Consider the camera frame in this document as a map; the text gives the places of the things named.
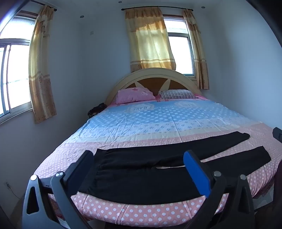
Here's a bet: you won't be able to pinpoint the large sliding window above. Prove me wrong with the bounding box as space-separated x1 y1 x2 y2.
0 13 37 125

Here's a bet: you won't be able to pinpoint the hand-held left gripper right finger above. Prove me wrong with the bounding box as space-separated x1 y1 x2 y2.
183 150 256 229

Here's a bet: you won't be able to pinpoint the striped pillow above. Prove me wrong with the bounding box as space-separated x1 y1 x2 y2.
160 89 199 100

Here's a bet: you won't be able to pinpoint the polka dot bedsheet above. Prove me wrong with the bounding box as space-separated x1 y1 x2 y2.
33 95 282 227

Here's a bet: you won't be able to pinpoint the wall socket with cable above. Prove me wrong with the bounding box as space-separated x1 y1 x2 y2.
5 182 23 198

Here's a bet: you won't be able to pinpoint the black pants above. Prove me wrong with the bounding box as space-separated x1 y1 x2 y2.
78 131 271 199

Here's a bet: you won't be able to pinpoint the dark bag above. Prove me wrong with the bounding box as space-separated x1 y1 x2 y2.
87 103 108 117

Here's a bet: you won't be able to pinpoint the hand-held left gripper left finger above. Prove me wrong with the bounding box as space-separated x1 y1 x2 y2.
22 150 95 229

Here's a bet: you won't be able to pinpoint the black curtain rod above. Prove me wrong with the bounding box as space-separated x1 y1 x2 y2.
40 0 58 11
121 7 193 11

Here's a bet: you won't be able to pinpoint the cream wooden headboard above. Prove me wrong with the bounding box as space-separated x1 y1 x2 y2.
105 68 202 105

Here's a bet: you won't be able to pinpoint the pink pillow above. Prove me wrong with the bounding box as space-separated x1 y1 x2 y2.
116 87 156 104

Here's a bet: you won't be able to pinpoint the yellow patterned curtain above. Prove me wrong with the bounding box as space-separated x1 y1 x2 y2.
29 5 58 124
125 7 177 73
182 9 210 90

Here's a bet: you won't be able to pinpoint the small window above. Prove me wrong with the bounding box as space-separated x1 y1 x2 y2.
163 15 197 80

